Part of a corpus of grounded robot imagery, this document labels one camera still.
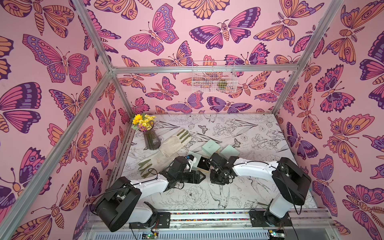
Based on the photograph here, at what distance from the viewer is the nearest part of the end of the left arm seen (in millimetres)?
661

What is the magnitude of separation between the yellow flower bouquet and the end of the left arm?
0.91 feet

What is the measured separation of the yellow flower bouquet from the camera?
33.3 inches
